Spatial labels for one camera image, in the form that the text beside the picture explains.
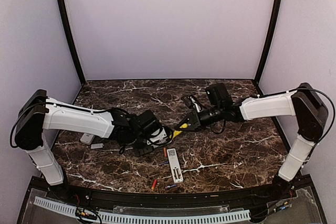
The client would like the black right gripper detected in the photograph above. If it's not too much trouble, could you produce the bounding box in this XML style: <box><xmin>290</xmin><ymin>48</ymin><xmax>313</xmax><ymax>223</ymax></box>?
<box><xmin>175</xmin><ymin>103</ymin><xmax>223</xmax><ymax>132</ymax></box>

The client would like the yellow handled screwdriver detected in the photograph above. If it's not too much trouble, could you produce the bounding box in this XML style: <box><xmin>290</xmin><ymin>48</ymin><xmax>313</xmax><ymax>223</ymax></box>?
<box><xmin>169</xmin><ymin>123</ymin><xmax>188</xmax><ymax>140</ymax></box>

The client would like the red blue battery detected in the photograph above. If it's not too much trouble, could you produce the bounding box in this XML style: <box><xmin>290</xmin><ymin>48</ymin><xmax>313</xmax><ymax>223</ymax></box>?
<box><xmin>151</xmin><ymin>179</ymin><xmax>158</xmax><ymax>190</ymax></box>

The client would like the white button remote control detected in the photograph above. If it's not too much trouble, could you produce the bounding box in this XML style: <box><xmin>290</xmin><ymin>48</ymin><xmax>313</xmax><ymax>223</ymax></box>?
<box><xmin>167</xmin><ymin>148</ymin><xmax>184</xmax><ymax>184</ymax></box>

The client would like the plain white slim remote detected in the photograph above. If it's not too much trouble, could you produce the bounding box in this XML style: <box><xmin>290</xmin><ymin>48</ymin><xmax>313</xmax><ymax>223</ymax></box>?
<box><xmin>80</xmin><ymin>133</ymin><xmax>95</xmax><ymax>145</ymax></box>

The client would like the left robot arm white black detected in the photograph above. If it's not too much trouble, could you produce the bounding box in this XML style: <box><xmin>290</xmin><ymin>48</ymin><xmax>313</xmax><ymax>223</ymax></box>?
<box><xmin>9</xmin><ymin>89</ymin><xmax>167</xmax><ymax>201</ymax></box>

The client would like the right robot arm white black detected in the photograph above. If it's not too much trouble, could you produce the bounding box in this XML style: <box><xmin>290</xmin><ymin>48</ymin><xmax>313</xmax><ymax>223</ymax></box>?
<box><xmin>174</xmin><ymin>82</ymin><xmax>331</xmax><ymax>200</ymax></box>

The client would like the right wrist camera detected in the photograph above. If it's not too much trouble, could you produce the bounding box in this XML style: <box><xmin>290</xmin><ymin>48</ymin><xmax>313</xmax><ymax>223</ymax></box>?
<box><xmin>181</xmin><ymin>95</ymin><xmax>204</xmax><ymax>112</ymax></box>

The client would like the white slotted cable duct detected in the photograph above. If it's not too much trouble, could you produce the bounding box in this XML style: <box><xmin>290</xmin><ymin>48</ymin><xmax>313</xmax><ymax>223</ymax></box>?
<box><xmin>34</xmin><ymin>196</ymin><xmax>250</xmax><ymax>223</ymax></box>

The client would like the right black frame post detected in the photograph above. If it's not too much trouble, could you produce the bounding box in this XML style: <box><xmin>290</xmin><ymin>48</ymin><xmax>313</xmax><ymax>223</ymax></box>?
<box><xmin>254</xmin><ymin>0</ymin><xmax>281</xmax><ymax>86</ymax></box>

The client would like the black frame post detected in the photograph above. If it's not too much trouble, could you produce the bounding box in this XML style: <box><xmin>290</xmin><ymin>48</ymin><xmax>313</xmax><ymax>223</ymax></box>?
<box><xmin>57</xmin><ymin>0</ymin><xmax>86</xmax><ymax>86</ymax></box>
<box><xmin>254</xmin><ymin>0</ymin><xmax>281</xmax><ymax>86</ymax></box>

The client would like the left black frame post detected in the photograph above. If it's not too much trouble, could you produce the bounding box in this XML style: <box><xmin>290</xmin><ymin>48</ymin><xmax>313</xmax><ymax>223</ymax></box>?
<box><xmin>57</xmin><ymin>0</ymin><xmax>86</xmax><ymax>86</ymax></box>

